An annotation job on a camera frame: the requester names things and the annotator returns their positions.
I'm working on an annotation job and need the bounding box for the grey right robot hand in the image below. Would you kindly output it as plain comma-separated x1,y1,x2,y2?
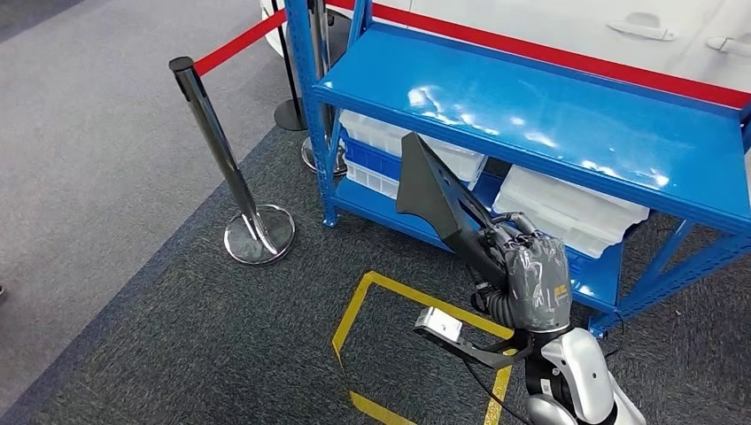
477,212,573,335

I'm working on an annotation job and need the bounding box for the black plastic frame part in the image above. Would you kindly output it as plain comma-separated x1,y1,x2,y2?
396,132,532,289

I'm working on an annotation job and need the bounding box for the blue metal shelf rack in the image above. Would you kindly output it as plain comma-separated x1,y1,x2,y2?
283,0,751,340

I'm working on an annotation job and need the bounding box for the yellow floor tape square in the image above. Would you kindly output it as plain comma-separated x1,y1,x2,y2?
331,270,517,425

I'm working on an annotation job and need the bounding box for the red barrier belt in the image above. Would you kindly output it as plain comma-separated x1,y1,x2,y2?
325,0,751,111
193,8,289,77

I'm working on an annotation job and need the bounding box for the white car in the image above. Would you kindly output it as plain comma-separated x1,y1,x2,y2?
259,0,751,206

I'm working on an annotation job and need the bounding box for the pale wrist camera, black bracket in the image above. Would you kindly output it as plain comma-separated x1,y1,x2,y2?
413,305,532,371

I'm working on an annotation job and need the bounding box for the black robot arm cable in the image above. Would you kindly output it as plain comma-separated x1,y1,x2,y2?
463,358,530,425

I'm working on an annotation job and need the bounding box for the white car door handle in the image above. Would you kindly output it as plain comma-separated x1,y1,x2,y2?
606,12,678,43
705,34,751,58

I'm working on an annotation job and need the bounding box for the black stanchion post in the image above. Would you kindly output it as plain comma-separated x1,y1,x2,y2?
270,0,308,132

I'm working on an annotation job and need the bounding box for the chrome stanchion post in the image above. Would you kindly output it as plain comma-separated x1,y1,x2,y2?
300,0,348,177
168,56,297,267

